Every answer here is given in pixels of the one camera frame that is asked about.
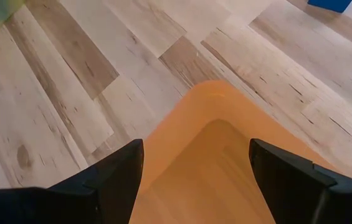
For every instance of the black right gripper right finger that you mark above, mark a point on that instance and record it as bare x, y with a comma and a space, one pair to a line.
319, 205

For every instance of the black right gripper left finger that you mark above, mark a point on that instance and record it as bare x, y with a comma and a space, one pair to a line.
69, 205

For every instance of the large blue block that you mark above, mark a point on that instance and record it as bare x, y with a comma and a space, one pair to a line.
330, 4

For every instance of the orange translucent plastic bin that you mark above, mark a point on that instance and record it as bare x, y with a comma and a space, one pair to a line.
200, 155

